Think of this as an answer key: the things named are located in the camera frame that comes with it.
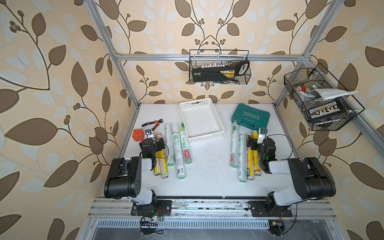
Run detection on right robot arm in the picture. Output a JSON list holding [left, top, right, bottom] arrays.
[[250, 138, 336, 207]]

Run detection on right wire basket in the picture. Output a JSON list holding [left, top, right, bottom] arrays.
[[284, 63, 365, 131]]

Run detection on white wrap roll red label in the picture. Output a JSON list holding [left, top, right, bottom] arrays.
[[178, 122, 193, 164]]

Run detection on black yellow tool box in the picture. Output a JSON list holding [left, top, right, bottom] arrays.
[[190, 60, 251, 84]]

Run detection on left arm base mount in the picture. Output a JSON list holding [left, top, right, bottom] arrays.
[[131, 199, 172, 217]]

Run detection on back wire basket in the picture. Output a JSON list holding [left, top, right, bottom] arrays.
[[189, 49, 252, 85]]

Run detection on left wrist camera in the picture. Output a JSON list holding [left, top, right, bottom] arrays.
[[145, 129, 154, 139]]

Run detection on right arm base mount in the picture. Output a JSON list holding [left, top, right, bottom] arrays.
[[249, 201, 293, 218]]

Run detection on green tool case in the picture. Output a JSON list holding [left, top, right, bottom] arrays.
[[231, 104, 271, 131]]

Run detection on white paper bundle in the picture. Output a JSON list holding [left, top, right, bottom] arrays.
[[309, 89, 359, 100]]

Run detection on white green wrap roll long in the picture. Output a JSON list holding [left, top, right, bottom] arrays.
[[173, 132, 187, 180]]

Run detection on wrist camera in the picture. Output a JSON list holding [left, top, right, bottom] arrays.
[[257, 128, 268, 144], [145, 129, 154, 139]]

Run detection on wire basket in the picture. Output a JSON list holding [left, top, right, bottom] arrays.
[[284, 63, 365, 131], [189, 49, 252, 85]]

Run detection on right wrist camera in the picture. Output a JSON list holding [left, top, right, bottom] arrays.
[[257, 128, 268, 144]]

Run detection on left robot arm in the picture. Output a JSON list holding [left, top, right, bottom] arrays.
[[104, 138, 165, 207]]

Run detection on orange black pliers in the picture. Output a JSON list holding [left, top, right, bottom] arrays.
[[142, 119, 164, 131]]

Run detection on red cube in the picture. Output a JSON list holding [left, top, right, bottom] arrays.
[[132, 129, 145, 142]]

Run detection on white plastic basket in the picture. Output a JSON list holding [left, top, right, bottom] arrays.
[[179, 98, 225, 143]]

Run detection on socket bit set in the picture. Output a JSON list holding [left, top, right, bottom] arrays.
[[305, 101, 348, 121]]

